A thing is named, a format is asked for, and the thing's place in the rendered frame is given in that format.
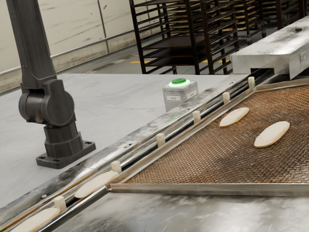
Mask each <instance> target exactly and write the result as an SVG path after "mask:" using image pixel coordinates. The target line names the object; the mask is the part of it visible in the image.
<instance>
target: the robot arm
mask: <svg viewBox="0 0 309 232"><path fill-rule="evenodd" d="M6 4H7V8H8V12H9V16H10V20H11V25H12V29H13V33H14V37H15V42H16V45H17V51H18V55H19V59H20V64H21V70H22V82H21V83H20V86H21V90H22V95H21V97H20V99H19V102H18V109H19V113H20V115H21V116H22V117H23V119H25V120H26V122H32V123H37V124H44V125H45V126H44V127H43V128H44V131H45V135H46V139H45V143H44V145H45V149H46V153H44V154H42V155H40V156H38V157H36V158H35V159H36V162H37V165H39V166H43V167H48V168H53V169H62V168H64V167H66V166H68V165H69V164H71V163H73V162H75V161H77V160H78V159H80V158H82V157H83V156H85V155H87V154H89V153H90V152H92V151H94V150H96V144H95V142H93V141H86V140H82V137H81V133H80V131H77V127H76V123H75V121H76V116H75V112H74V100H73V98H72V96H71V95H70V94H69V93H68V92H67V91H65V89H64V85H63V80H59V79H57V74H56V72H55V70H54V68H53V66H52V62H51V58H50V54H49V50H48V46H47V42H46V36H45V31H44V27H43V22H42V18H41V13H40V8H39V3H38V0H6Z"/></svg>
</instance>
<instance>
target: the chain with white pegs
mask: <svg viewBox="0 0 309 232"><path fill-rule="evenodd" d="M273 72H274V68H270V73H273ZM248 83H249V88H250V87H251V86H253V85H254V84H255V81H254V77H249V78H248ZM223 101H224V104H226V103H227V102H229V101H230V96H229V93H227V92H225V93H223ZM193 119H194V124H195V123H197V122H198V121H200V120H201V117H200V111H194V112H193ZM156 138H157V144H158V148H159V147H160V146H162V145H163V144H165V143H166V142H165V137H164V134H163V133H159V134H157V135H156ZM111 167H112V171H114V172H117V173H118V174H119V173H121V172H122V171H121V166H120V162H119V161H114V162H112V163H111ZM54 203H55V207H56V208H58V209H60V212H62V211H63V210H65V209H66V208H67V207H66V204H65V200H64V197H62V196H57V197H56V198H54Z"/></svg>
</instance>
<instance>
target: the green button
mask: <svg viewBox="0 0 309 232"><path fill-rule="evenodd" d="M185 82H187V80H186V79H185V78H178V79H174V80H172V84H174V85H176V84H182V83H185Z"/></svg>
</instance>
